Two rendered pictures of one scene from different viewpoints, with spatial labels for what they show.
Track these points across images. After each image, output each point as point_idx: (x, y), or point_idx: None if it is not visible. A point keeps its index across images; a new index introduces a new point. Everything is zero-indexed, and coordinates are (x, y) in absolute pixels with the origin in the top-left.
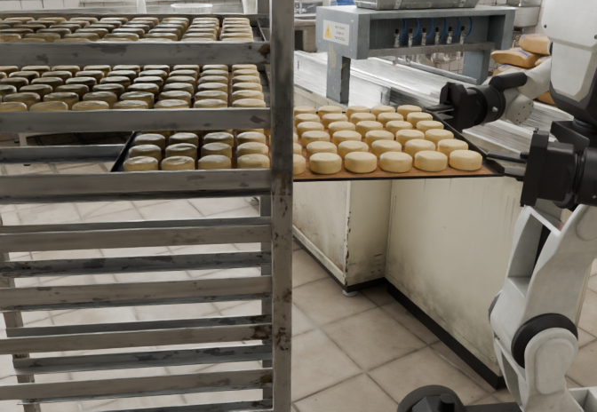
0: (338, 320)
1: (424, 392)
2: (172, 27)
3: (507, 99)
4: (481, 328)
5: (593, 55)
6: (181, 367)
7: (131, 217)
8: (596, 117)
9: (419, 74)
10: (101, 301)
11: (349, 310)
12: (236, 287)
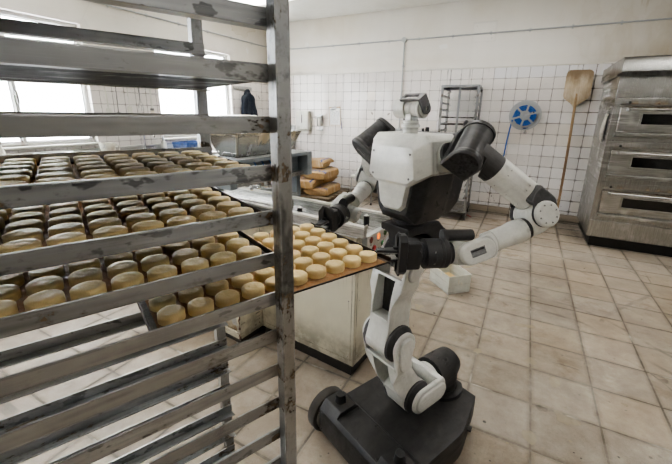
0: (241, 365)
1: (323, 395)
2: (165, 200)
3: (349, 210)
4: (336, 341)
5: (406, 188)
6: (131, 449)
7: (32, 336)
8: (410, 218)
9: (261, 192)
10: (84, 428)
11: (246, 355)
12: (254, 381)
